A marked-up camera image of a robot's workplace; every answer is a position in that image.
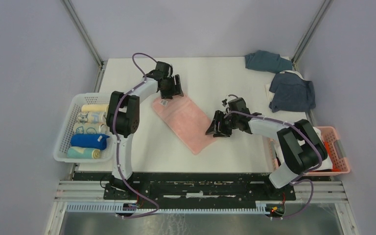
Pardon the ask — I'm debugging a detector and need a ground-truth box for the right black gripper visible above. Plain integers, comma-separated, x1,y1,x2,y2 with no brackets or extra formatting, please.
206,109,239,137

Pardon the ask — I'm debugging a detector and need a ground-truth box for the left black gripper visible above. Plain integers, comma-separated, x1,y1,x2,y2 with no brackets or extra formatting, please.
160,74,183,99

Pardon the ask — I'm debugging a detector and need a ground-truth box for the pink towel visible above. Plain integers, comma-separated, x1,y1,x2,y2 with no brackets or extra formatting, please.
152,96,216,155

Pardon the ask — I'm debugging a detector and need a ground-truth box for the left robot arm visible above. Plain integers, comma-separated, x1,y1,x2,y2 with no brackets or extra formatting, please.
106,61,184,199

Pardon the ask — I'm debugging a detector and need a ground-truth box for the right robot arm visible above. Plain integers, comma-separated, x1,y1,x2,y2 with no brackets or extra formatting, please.
205,97,328,200

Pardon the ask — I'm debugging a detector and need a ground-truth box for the teal blue towel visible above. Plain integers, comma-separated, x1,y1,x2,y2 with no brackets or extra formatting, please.
244,50,293,73

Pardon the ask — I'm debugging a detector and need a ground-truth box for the dark blue towel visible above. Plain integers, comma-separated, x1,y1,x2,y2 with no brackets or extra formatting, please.
268,70,316,113

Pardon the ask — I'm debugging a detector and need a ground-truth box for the patterned rolled towel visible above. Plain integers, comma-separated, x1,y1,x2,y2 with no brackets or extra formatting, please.
73,123,107,134
76,112,107,123

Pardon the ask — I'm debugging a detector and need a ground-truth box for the blue rolled towel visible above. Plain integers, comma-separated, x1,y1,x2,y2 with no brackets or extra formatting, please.
70,134,110,150

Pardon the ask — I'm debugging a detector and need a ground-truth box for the pink plastic basket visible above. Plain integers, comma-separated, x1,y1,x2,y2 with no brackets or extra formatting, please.
270,126,351,177

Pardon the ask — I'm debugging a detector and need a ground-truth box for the white towel in basket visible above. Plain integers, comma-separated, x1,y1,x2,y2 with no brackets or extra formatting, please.
272,127,333,172

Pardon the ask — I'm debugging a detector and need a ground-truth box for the orange item in basket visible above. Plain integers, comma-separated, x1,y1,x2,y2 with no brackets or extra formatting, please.
323,141,341,172

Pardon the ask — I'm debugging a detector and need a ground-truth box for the white plastic basket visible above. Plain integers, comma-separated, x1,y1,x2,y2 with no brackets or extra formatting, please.
53,93,117,164

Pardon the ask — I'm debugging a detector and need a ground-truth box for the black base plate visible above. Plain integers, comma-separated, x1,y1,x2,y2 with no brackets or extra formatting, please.
72,172,297,209

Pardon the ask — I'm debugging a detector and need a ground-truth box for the white cable duct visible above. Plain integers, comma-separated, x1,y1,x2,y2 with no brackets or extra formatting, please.
66,202,269,215

